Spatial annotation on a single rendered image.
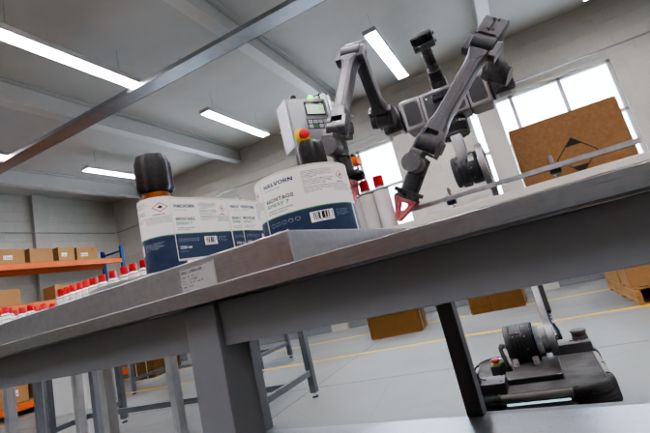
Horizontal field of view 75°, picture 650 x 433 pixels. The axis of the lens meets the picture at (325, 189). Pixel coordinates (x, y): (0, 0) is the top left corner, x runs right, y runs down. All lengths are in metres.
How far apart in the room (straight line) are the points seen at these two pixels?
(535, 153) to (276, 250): 1.03
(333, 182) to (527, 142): 0.79
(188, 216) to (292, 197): 0.31
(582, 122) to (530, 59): 5.79
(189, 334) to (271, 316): 0.14
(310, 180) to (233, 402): 0.40
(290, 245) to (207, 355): 0.19
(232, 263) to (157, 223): 0.38
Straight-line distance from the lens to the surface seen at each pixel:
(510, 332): 2.16
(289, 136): 1.56
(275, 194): 0.83
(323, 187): 0.82
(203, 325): 0.64
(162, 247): 0.99
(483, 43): 1.49
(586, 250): 0.46
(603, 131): 1.48
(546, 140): 1.47
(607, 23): 7.47
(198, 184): 9.12
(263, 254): 0.61
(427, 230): 0.43
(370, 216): 1.35
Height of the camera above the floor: 0.80
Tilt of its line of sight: 12 degrees up
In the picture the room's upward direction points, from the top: 14 degrees counter-clockwise
